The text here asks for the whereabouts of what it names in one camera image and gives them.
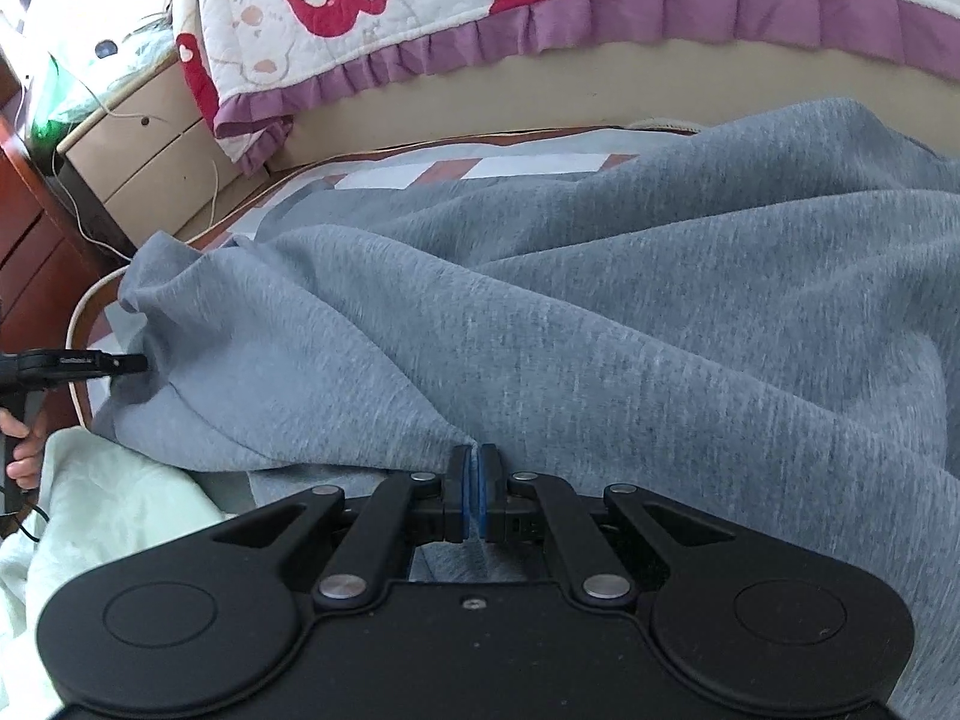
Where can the person's left hand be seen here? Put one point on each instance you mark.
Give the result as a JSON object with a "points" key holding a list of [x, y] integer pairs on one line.
{"points": [[26, 457]]}

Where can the green plastic bag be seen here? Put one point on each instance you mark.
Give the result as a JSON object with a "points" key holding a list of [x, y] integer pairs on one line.
{"points": [[56, 101]]}

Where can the beige bed headboard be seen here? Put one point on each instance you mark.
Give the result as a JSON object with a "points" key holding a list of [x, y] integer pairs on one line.
{"points": [[600, 90]]}

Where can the white appliance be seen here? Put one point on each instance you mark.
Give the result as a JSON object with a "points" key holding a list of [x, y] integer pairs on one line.
{"points": [[19, 15]]}

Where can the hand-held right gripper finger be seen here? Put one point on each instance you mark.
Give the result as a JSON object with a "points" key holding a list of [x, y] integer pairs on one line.
{"points": [[486, 499], [469, 499]]}

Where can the beige nightstand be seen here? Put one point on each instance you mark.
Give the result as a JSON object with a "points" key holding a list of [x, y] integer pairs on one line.
{"points": [[135, 142]]}

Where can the light green quilted blanket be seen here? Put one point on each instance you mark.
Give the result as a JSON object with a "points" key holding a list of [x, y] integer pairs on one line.
{"points": [[112, 510]]}

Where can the red-brown wooden furniture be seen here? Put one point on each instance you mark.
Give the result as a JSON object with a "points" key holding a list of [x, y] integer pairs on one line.
{"points": [[30, 262]]}

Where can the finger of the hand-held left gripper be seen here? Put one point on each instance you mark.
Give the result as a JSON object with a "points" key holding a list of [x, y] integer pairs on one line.
{"points": [[124, 364]]}

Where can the grey sweatshirt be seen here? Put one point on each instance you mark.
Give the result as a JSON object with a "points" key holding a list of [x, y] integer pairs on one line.
{"points": [[600, 315]]}

